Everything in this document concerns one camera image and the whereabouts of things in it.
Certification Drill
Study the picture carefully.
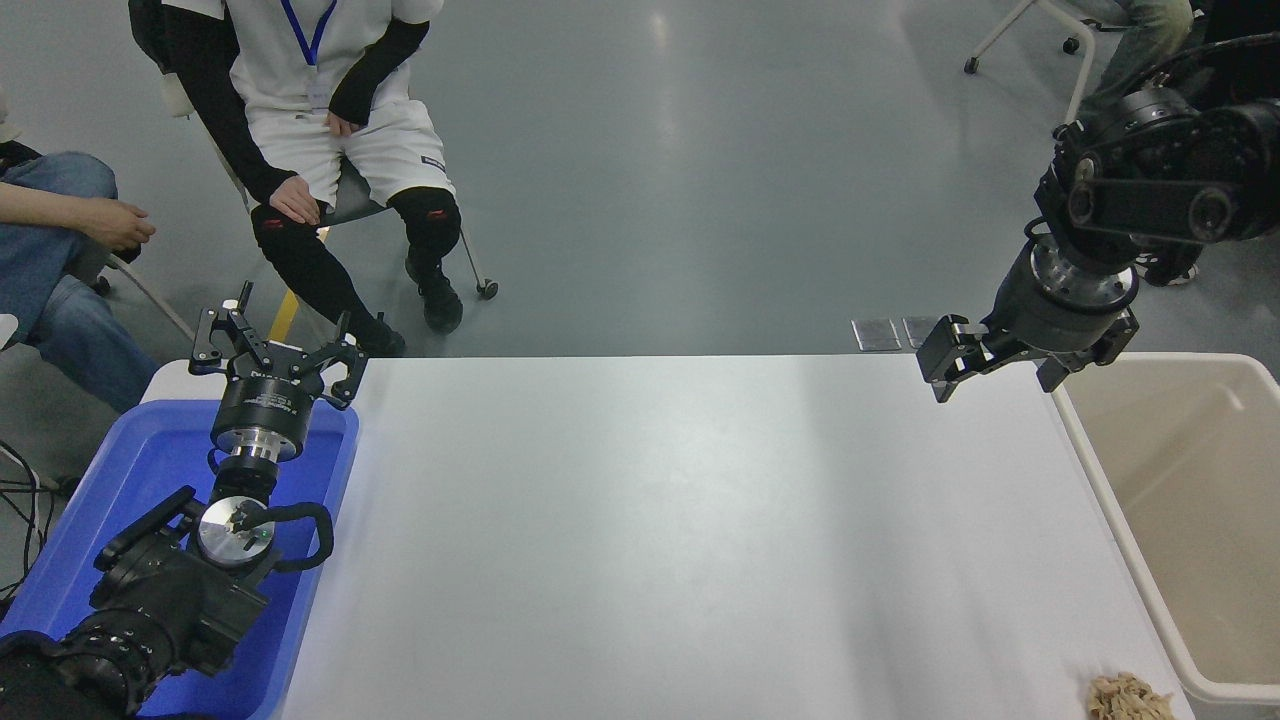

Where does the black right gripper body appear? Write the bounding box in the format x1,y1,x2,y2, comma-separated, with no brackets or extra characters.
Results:
986,248,1138,355

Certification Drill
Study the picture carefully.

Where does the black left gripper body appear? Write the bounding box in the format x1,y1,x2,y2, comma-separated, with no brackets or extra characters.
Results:
212,362,325,443

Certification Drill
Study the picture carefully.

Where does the tan paper ball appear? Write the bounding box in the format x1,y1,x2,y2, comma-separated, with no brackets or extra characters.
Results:
1087,673,1177,720

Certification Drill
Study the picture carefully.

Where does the person's right hand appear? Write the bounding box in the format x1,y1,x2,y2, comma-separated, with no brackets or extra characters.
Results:
270,177,323,227

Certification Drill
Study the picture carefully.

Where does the person's hand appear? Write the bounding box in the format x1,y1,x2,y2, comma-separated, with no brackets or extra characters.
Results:
85,198,157,253

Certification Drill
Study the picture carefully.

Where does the chair with pale legs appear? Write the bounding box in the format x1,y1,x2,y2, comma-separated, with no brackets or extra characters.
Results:
95,255,196,343

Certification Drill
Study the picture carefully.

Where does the blue plastic tray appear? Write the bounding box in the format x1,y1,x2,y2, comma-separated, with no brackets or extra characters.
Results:
0,400,359,720

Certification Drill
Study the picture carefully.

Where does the person's dark shoe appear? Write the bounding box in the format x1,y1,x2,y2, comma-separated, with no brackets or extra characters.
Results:
1138,248,1203,289

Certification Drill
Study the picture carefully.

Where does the grey chair with casters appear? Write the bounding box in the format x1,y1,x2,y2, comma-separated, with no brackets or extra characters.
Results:
160,70,499,301

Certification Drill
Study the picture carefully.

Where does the person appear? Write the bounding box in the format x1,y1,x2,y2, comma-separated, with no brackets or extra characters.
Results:
0,90,161,416
128,0,466,359
1075,0,1201,126

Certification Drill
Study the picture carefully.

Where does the large pale plastic bin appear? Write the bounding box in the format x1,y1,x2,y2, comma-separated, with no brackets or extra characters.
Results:
1050,352,1280,707

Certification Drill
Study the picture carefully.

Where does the black cable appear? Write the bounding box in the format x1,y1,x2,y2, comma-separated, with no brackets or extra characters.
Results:
0,440,61,601

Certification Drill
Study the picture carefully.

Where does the blue lanyard with badge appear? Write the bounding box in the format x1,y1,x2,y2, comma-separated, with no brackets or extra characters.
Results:
281,0,338,109

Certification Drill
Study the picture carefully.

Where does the white frame chair with casters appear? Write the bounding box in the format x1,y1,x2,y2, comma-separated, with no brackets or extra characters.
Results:
963,0,1106,126

